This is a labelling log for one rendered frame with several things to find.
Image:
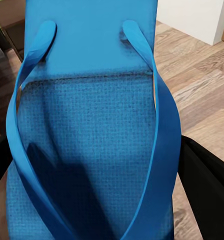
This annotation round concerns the sandal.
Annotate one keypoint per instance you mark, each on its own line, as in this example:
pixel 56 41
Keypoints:
pixel 96 140

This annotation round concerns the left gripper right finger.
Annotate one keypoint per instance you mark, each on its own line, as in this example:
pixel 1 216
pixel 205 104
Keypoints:
pixel 202 176

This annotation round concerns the nightstand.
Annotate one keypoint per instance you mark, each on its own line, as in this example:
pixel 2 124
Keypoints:
pixel 12 23

